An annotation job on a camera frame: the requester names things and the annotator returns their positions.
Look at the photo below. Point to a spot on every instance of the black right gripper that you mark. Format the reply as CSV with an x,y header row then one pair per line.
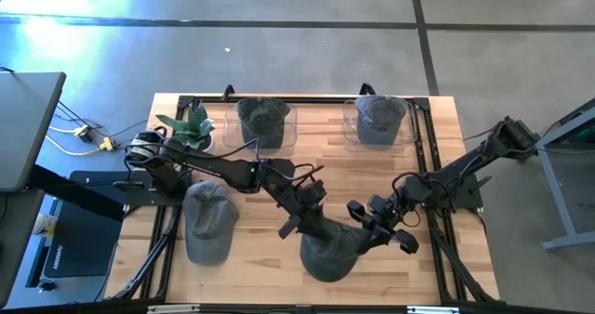
x,y
383,214

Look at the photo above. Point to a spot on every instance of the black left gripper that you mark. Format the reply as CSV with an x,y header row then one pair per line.
x,y
307,209

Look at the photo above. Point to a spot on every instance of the dark green baseball cap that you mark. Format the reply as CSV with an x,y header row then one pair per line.
x,y
330,263
262,119

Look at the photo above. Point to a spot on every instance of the grey baseball cap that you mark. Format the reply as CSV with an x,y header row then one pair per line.
x,y
379,119
209,226

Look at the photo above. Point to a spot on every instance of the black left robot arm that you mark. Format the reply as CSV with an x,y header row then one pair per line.
x,y
218,167

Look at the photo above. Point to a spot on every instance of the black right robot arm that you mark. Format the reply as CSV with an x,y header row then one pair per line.
x,y
465,163

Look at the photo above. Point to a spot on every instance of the clear plastic bin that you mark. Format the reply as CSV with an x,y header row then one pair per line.
x,y
228,128
348,128

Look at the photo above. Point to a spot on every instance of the white plant pot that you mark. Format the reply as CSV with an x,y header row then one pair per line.
x,y
207,143

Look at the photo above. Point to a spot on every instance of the green leafy plant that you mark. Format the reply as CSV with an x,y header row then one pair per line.
x,y
190,128

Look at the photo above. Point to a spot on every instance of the yellow power plug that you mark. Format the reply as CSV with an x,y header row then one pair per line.
x,y
83,133
108,143

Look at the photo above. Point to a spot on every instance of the black desk mat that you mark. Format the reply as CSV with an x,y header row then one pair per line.
x,y
83,239

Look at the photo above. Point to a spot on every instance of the black desk crossbar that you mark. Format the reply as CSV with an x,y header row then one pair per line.
x,y
74,193

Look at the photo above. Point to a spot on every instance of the white cup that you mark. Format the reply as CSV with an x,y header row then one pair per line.
x,y
44,225

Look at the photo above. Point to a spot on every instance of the small black knob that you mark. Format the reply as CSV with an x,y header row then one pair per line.
x,y
46,286

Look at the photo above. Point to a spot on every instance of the dark grey desk top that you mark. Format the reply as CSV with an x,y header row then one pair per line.
x,y
16,249

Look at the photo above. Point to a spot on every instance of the silver metal bracket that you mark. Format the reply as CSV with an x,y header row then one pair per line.
x,y
172,309
432,310

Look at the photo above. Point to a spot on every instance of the black aluminium table frame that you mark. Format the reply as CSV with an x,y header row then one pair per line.
x,y
325,100

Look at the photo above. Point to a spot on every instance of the black frame bracket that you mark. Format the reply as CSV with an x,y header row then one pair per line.
x,y
368,91
228,92

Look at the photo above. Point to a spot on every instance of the grey metal table frame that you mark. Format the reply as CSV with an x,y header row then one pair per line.
x,y
555,184

